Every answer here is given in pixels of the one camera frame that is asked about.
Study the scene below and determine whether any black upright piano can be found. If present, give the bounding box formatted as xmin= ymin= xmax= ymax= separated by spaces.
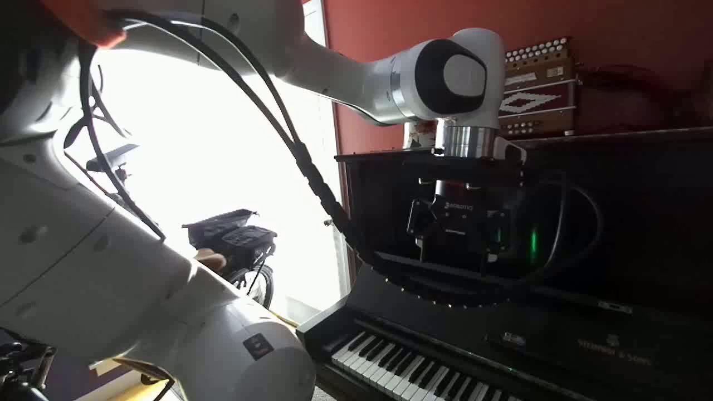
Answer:
xmin=299 ymin=127 xmax=713 ymax=401

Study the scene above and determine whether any wrist camera with green light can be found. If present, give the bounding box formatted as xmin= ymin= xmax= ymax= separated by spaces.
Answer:
xmin=514 ymin=184 xmax=569 ymax=273

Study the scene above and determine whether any dark equipment at lower left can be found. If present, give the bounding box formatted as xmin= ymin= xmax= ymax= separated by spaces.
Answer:
xmin=0 ymin=331 xmax=54 ymax=401

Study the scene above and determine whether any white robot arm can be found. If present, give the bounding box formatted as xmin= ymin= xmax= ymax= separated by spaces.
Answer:
xmin=0 ymin=0 xmax=503 ymax=401

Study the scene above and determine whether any red accordion on piano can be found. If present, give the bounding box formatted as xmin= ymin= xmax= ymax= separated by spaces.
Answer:
xmin=499 ymin=37 xmax=577 ymax=136

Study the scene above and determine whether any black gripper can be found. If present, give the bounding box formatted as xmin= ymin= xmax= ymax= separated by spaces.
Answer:
xmin=405 ymin=197 xmax=514 ymax=271

